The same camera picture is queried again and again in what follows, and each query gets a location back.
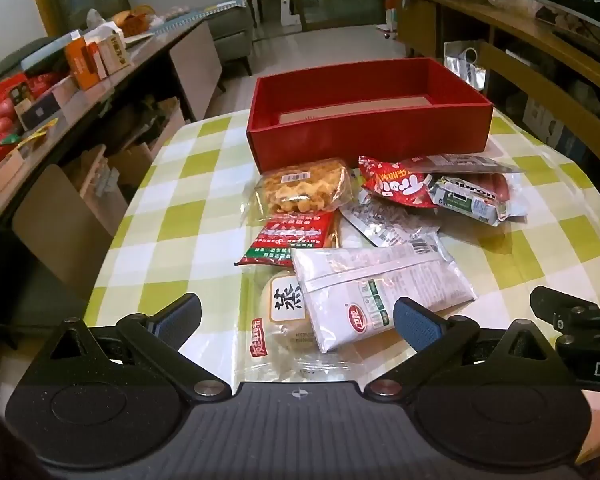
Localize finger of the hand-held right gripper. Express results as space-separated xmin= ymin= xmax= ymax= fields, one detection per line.
xmin=530 ymin=286 xmax=600 ymax=337

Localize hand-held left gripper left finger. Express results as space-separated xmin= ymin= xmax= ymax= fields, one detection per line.
xmin=47 ymin=292 xmax=231 ymax=402

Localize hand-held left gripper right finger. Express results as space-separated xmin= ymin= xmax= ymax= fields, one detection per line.
xmin=366 ymin=296 xmax=553 ymax=402

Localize large white snack packet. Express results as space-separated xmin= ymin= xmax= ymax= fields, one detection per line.
xmin=290 ymin=240 xmax=478 ymax=353

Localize small green and white packet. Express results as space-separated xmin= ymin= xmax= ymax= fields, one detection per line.
xmin=427 ymin=175 xmax=511 ymax=226

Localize clear sausage packet red label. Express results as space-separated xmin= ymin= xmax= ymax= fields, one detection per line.
xmin=405 ymin=154 xmax=528 ymax=221

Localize clear waffle packet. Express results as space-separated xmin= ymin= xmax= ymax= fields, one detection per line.
xmin=252 ymin=157 xmax=355 ymax=226

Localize red cardboard box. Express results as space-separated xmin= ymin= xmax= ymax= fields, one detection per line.
xmin=245 ymin=57 xmax=495 ymax=173

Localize clear steamed cake packet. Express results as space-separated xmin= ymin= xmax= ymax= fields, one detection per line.
xmin=240 ymin=265 xmax=366 ymax=383

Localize silver packet with black print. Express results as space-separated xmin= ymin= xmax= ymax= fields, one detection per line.
xmin=340 ymin=200 xmax=441 ymax=248

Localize green and white checkered tablecloth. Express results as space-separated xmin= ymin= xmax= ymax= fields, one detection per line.
xmin=82 ymin=107 xmax=600 ymax=391

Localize red and green snack packet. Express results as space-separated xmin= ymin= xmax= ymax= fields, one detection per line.
xmin=235 ymin=210 xmax=341 ymax=267

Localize red snack packet white letters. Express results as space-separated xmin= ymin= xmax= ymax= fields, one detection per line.
xmin=357 ymin=155 xmax=448 ymax=209

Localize small black box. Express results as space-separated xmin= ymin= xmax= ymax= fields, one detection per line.
xmin=19 ymin=94 xmax=65 ymax=132

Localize long grey side table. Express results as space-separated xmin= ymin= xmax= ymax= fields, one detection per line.
xmin=0 ymin=15 xmax=226 ymax=233

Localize silver foil bag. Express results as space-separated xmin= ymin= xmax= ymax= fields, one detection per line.
xmin=444 ymin=41 xmax=488 ymax=92

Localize white printed carton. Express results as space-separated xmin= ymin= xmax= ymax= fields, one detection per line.
xmin=96 ymin=34 xmax=132 ymax=79

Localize orange carton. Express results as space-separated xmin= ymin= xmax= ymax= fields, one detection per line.
xmin=64 ymin=39 xmax=102 ymax=91

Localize red plastic packaging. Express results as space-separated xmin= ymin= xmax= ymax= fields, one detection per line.
xmin=0 ymin=72 xmax=36 ymax=171

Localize grey sofa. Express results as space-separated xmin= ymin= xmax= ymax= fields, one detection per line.
xmin=207 ymin=2 xmax=256 ymax=78

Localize wooden shelf unit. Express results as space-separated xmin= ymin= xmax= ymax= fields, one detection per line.
xmin=395 ymin=0 xmax=600 ymax=171

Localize flat blue box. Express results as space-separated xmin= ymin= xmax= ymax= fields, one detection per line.
xmin=22 ymin=30 xmax=88 ymax=73

